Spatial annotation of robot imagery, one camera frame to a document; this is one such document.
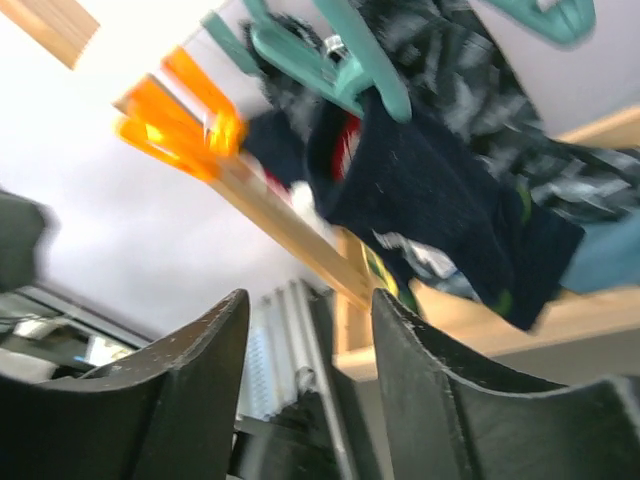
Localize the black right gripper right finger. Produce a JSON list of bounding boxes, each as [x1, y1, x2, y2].
[[371, 289, 639, 479]]

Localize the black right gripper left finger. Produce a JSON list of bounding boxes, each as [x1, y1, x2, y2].
[[1, 289, 250, 479]]

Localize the navy sock with yellow tag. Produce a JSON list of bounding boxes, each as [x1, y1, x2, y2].
[[243, 110, 331, 237]]

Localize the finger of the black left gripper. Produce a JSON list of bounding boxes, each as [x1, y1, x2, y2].
[[1, 189, 54, 293]]

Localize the teal clothes clip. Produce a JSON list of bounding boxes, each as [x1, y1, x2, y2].
[[242, 0, 414, 124]]

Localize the wooden rack frame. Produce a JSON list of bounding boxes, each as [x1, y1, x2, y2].
[[0, 0, 640, 383]]

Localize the dark leaf-print shorts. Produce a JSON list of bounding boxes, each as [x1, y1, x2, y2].
[[239, 0, 640, 301]]

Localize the teal blue garment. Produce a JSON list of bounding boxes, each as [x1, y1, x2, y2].
[[561, 209, 640, 294]]

